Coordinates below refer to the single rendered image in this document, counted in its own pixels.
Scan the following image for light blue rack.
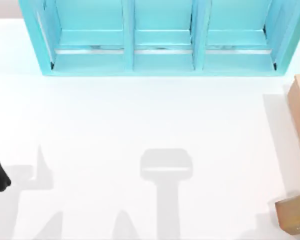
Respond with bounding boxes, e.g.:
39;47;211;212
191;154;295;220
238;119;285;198
17;0;300;77

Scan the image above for brown book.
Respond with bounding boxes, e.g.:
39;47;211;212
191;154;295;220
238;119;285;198
274;191;300;236

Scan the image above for salmon-coloured shallow box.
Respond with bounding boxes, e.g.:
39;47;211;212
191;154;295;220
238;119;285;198
286;74;300;161

